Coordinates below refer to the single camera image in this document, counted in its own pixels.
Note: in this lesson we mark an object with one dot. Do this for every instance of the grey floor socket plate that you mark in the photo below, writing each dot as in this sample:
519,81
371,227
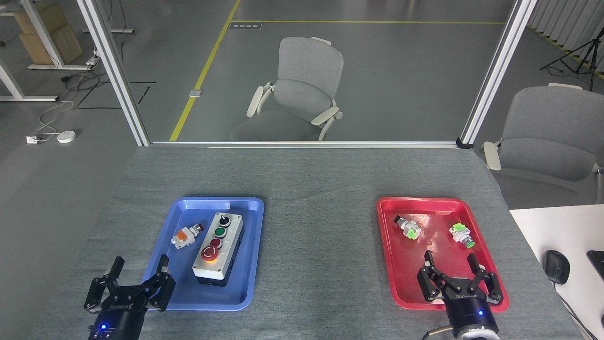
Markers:
196,93

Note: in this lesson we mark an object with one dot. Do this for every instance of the brown cardboard box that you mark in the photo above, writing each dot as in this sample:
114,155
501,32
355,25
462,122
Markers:
49,33

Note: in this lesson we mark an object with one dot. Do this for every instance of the grey office chair white armrests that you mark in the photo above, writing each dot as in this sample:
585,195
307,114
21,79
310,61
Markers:
302,89
547,146

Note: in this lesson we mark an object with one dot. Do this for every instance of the white desk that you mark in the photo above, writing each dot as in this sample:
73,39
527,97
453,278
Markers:
561,236

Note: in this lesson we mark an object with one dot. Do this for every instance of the white round floor device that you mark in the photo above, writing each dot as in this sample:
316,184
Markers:
66,137

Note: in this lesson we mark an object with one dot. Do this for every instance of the black computer mouse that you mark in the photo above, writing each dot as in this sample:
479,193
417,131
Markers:
556,267

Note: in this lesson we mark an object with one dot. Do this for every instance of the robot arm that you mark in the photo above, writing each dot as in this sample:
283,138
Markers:
472,334

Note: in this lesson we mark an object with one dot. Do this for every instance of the white ribbed partition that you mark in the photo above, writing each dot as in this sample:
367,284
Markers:
566,23

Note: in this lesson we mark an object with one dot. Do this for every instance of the white desk frame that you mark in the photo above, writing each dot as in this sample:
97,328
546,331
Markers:
33,47

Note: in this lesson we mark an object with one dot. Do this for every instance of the white power socket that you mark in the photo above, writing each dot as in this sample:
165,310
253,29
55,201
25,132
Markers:
32,140

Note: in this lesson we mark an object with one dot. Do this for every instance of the black keyboard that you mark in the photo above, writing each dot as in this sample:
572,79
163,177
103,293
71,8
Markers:
596,259

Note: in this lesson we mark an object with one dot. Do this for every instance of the blue plastic tray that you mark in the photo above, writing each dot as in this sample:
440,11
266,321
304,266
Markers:
188,288

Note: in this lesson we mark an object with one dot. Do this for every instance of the grey control box with buttons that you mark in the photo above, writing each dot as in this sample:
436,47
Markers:
219,251

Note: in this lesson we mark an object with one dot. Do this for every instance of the dark floor label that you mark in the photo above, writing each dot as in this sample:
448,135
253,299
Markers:
244,26

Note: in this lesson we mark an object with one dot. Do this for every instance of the silver aluminium crossbar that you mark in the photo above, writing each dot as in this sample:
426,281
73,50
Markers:
302,144

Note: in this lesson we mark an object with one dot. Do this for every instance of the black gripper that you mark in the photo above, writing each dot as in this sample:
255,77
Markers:
120,314
469,314

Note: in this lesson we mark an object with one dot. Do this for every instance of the black tripod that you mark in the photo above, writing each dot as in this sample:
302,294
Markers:
578,54

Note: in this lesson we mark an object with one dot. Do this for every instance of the silver aluminium post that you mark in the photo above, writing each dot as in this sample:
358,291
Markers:
115,71
495,71

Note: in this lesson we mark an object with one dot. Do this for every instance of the red plastic tray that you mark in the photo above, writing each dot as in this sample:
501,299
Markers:
415,274

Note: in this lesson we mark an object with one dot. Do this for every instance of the red push button orange block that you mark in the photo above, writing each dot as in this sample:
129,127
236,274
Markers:
185,237

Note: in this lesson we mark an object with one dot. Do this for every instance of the green push button green block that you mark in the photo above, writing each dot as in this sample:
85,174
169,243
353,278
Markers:
462,234

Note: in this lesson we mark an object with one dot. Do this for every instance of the black knob switch green block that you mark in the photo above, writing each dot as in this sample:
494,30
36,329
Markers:
407,226

